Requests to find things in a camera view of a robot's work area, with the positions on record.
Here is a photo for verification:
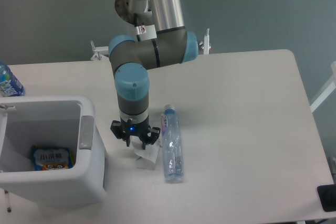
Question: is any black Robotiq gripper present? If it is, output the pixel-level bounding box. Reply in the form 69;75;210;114
110;118;161;150

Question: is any white paper wrapper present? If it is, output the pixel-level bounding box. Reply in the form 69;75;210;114
131;136;160;169

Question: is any clear plastic bottle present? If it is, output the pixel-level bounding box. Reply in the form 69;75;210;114
161;104;184;183

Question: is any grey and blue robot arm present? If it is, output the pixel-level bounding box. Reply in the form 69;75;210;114
108;0;198;146

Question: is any white plastic trash can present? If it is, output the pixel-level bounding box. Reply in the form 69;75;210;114
1;95;107;205

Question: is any thin pen under trash can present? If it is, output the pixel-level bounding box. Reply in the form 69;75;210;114
4;190;12;212

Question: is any blue snack packet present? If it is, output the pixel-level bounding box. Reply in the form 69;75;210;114
31;145;75;171

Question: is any blue labelled water bottle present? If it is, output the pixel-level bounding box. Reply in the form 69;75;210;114
1;62;25;97

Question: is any black device at table corner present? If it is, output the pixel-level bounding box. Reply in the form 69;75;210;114
317;184;336;212

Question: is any white pedestal foot left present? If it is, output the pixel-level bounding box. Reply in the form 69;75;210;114
90;40;109;61

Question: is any white pedestal foot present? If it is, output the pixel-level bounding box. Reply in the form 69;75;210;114
90;40;109;61
198;28;212;55

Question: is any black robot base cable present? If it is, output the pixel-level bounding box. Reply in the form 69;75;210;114
133;13;142;42

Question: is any white pedestal foot right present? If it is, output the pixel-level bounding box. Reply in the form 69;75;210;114
198;28;212;55

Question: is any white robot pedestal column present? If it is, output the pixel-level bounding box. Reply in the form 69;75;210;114
114;0;156;41

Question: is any white frame leg right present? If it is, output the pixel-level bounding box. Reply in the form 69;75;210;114
310;61;335;112

